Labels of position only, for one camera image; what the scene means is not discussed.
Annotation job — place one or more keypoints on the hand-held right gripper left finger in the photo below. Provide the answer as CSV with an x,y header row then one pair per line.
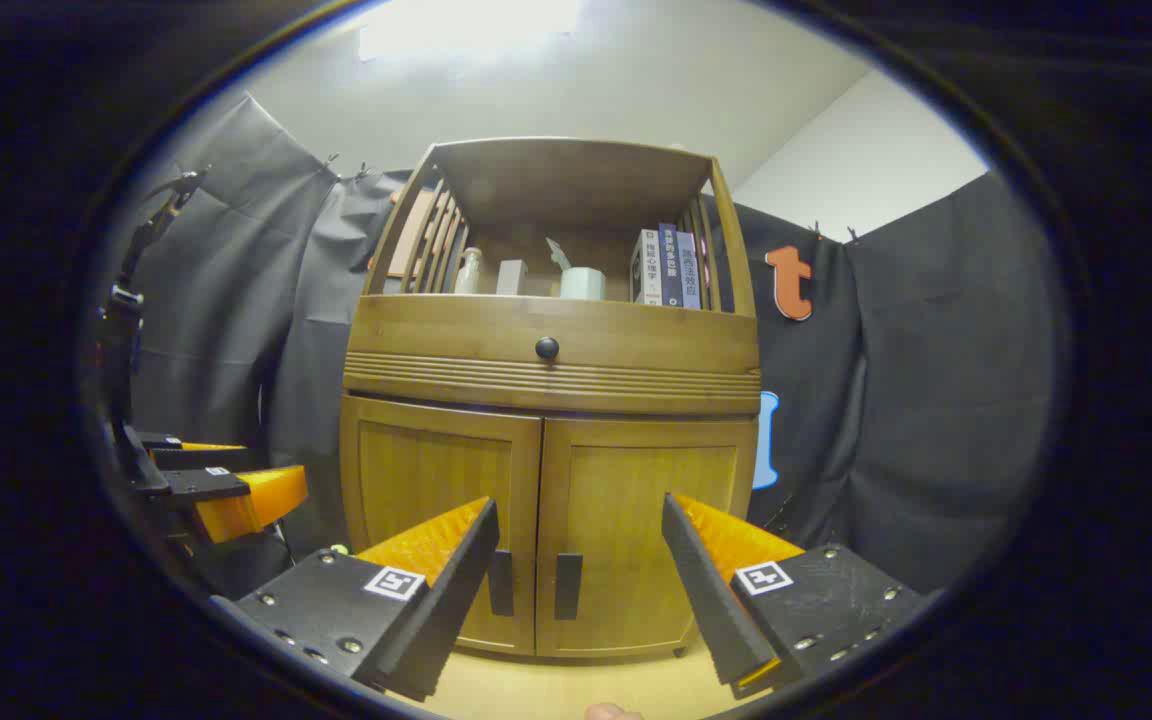
x,y
456,600

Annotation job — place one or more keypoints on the wooden double-door shoe cabinet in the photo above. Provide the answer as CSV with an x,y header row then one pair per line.
x,y
436,330

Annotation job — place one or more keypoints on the wooden cabinet door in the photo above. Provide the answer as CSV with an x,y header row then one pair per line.
x,y
416,470
636,480

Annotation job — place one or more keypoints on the light blue book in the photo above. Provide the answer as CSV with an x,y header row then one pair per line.
x,y
688,270

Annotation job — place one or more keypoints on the small white bottle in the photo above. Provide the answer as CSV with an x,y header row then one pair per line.
x,y
469,272

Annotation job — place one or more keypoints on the white square cup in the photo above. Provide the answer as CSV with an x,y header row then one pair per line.
x,y
582,283

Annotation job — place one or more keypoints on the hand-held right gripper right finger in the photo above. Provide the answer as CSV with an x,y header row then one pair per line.
x,y
711,600

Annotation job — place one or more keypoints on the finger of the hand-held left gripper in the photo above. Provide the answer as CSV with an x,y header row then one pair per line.
x,y
196,455
256,500

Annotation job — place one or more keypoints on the small grey box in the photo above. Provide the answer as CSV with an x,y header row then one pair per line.
x,y
510,277

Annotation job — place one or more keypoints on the black round drawer knob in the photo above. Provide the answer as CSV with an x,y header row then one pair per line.
x,y
547,348

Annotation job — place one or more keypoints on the black backdrop cloth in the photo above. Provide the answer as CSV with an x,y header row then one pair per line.
x,y
936,400

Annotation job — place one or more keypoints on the pale folded card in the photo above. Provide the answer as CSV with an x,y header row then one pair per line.
x,y
557,255

